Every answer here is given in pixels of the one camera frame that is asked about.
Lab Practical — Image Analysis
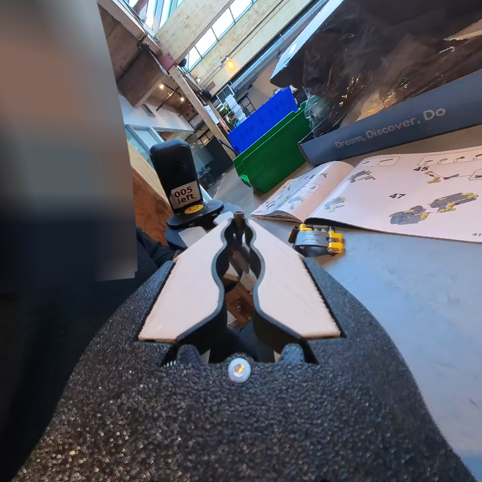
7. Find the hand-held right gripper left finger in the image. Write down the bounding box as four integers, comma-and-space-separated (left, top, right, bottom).
138, 218, 236, 344

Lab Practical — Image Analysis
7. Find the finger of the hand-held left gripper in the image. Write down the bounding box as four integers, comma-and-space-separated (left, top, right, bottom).
178, 212, 231, 250

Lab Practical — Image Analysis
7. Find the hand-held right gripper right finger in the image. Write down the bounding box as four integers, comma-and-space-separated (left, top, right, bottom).
244, 218, 342, 342

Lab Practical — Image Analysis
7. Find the person's left forearm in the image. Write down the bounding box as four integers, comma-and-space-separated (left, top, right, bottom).
136, 226, 177, 264

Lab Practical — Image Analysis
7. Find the wooden desk leg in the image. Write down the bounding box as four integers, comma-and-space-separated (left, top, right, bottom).
222, 260, 258, 332

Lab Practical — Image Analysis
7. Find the grey yellow brick subassembly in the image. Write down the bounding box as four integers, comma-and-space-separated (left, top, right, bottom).
288, 223, 345, 259

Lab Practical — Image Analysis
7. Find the blue plastic bin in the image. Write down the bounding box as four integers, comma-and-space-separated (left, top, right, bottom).
228, 86, 299, 154

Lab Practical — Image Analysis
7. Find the green plastic bin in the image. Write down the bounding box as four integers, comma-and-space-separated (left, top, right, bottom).
233, 101, 318, 193

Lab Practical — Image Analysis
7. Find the white building instruction booklet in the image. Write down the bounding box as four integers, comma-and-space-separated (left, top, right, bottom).
251, 148, 482, 244

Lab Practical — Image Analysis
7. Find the dark grey cardboard box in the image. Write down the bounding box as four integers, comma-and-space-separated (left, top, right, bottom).
269, 0, 482, 167

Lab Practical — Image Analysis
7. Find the clear plastic bag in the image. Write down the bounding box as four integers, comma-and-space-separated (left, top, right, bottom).
304, 0, 482, 138

